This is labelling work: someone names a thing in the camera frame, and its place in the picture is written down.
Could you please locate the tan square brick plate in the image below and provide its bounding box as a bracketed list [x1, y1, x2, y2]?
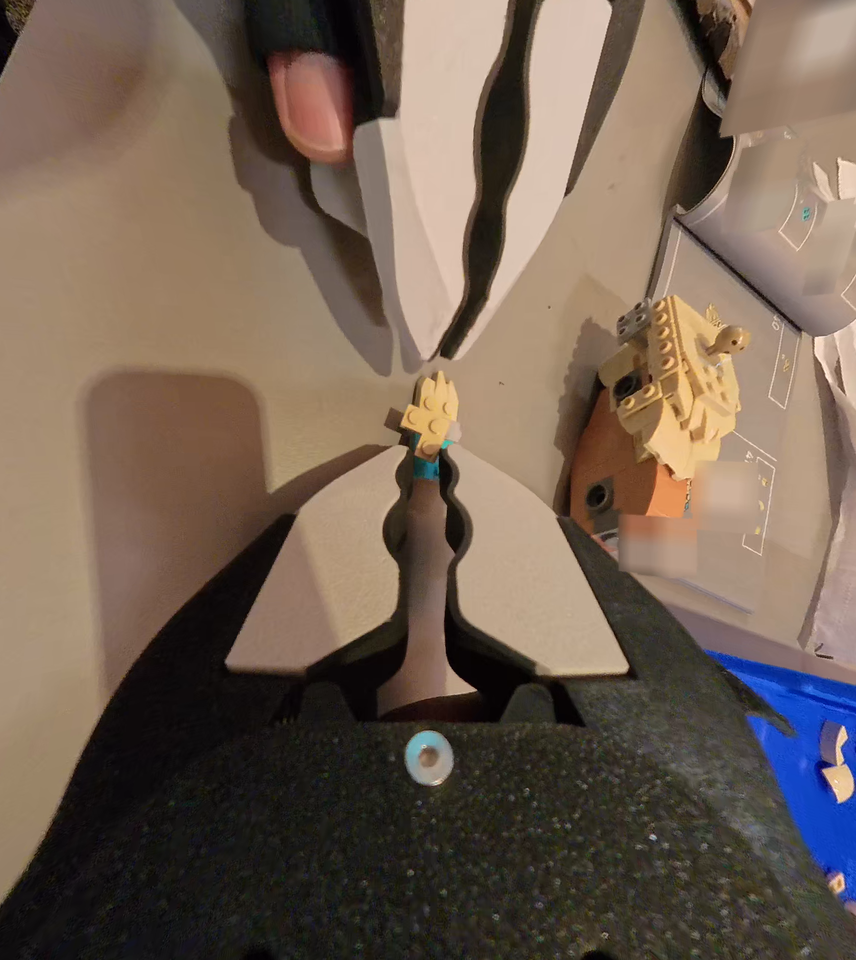
[400, 399, 460, 444]

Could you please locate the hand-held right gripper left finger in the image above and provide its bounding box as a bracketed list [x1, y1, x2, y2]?
[224, 446, 410, 676]

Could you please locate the tan pointed brick piece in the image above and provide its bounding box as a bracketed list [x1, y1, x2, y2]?
[416, 371, 460, 410]

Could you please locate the large blue plastic bin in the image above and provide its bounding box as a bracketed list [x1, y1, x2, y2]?
[705, 648, 856, 960]

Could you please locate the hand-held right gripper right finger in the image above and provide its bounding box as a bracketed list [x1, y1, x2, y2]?
[441, 447, 631, 680]

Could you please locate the tan brown brick ship model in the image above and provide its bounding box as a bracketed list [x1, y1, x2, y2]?
[569, 294, 753, 537]

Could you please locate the grey desk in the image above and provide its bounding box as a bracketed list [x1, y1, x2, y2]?
[0, 0, 849, 939]

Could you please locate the person's left hand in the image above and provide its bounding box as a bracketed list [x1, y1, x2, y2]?
[266, 51, 359, 165]

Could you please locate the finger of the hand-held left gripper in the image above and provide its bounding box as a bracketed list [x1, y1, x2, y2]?
[443, 0, 616, 360]
[310, 0, 526, 363]

